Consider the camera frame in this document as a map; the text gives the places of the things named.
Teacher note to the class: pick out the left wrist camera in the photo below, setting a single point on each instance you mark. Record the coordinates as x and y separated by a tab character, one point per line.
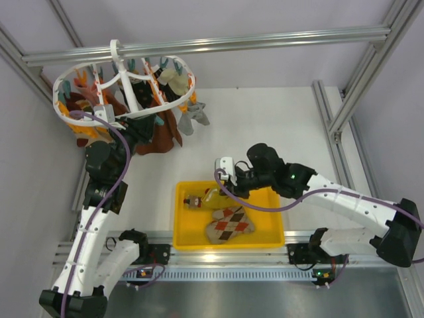
105	113

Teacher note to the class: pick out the black striped hanging sock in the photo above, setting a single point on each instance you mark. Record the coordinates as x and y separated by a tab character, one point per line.
143	93

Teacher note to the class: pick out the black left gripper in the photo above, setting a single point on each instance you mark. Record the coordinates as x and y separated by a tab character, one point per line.
142	128

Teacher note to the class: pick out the cream hanging sock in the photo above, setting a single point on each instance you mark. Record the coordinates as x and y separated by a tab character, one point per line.
173	82

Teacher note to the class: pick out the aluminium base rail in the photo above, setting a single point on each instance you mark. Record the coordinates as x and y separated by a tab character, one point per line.
249	257

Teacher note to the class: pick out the grey sock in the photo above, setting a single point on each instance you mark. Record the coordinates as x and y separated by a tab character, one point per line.
193	112

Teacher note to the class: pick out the aluminium top crossbar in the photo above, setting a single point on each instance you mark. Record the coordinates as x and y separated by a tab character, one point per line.
208	45

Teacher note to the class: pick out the argyle beige sock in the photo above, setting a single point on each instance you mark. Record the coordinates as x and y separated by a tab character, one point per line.
227	224

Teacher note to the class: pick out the orange clothes peg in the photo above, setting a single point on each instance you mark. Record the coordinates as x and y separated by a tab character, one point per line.
183	106

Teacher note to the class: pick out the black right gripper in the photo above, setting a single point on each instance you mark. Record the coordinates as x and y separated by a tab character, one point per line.
238	190

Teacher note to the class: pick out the brown hanging sock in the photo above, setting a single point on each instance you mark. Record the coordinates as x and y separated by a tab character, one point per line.
165	134

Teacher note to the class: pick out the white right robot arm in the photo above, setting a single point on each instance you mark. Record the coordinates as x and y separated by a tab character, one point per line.
386	229

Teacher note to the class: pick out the aluminium right frame post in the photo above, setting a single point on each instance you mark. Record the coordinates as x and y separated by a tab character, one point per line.
398	19

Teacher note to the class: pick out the white round sock hanger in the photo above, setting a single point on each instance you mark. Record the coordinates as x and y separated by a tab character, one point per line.
124	76

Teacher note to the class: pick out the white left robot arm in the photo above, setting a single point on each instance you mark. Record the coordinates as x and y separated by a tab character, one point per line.
86	281

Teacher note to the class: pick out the mustard yellow sock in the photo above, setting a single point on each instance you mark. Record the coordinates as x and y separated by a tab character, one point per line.
214	199

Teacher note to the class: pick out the pink hanging sock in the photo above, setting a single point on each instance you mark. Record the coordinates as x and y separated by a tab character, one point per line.
88	91

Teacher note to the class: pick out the mustard sock with reindeer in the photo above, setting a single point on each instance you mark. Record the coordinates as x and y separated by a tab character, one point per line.
193	202

